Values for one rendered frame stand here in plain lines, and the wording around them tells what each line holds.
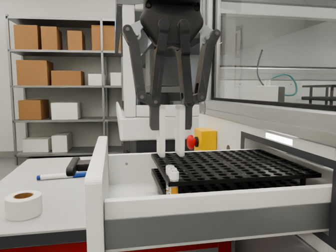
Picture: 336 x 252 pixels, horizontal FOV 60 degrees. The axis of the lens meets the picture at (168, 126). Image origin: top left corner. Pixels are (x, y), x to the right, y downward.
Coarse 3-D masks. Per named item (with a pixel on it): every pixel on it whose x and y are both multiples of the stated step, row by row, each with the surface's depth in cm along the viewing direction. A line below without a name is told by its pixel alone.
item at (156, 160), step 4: (152, 156) 52; (156, 156) 52; (156, 160) 49; (160, 160) 49; (164, 160) 49; (156, 164) 48; (160, 164) 46; (160, 168) 44; (164, 168) 44; (160, 172) 44; (164, 172) 42; (164, 176) 40; (168, 180) 38; (180, 180) 38; (168, 184) 37; (172, 184) 38; (176, 184) 38; (180, 184) 38
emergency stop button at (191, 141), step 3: (189, 135) 80; (192, 135) 80; (189, 138) 80; (192, 138) 79; (189, 141) 79; (192, 141) 79; (195, 141) 80; (189, 144) 79; (192, 144) 79; (195, 144) 81; (189, 147) 80; (192, 147) 80
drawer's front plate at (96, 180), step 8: (104, 136) 57; (96, 144) 48; (104, 144) 48; (96, 152) 42; (104, 152) 43; (96, 160) 37; (104, 160) 39; (88, 168) 33; (96, 168) 33; (104, 168) 39; (88, 176) 30; (96, 176) 30; (104, 176) 38; (88, 184) 30; (96, 184) 30; (104, 184) 37; (88, 192) 30; (96, 192) 30; (104, 192) 37; (88, 200) 30; (96, 200) 30; (88, 208) 30; (96, 208) 30; (88, 216) 30; (96, 216) 30; (88, 224) 30; (96, 224) 31; (88, 232) 30; (96, 232) 31; (88, 240) 31; (96, 240) 31; (104, 240) 34; (88, 248) 31; (96, 248) 31; (104, 248) 33
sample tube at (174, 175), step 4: (172, 172) 38; (176, 172) 38; (172, 176) 38; (176, 176) 38; (172, 180) 38; (176, 180) 38; (172, 188) 38; (176, 188) 38; (172, 192) 38; (176, 192) 38
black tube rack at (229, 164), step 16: (176, 160) 49; (192, 160) 50; (208, 160) 49; (224, 160) 49; (240, 160) 50; (256, 160) 49; (272, 160) 49; (288, 160) 49; (160, 176) 51; (192, 176) 40; (208, 176) 40; (224, 176) 40; (240, 176) 40; (256, 176) 41; (272, 176) 40; (288, 176) 41; (304, 176) 41; (320, 176) 42; (160, 192) 44; (192, 192) 43
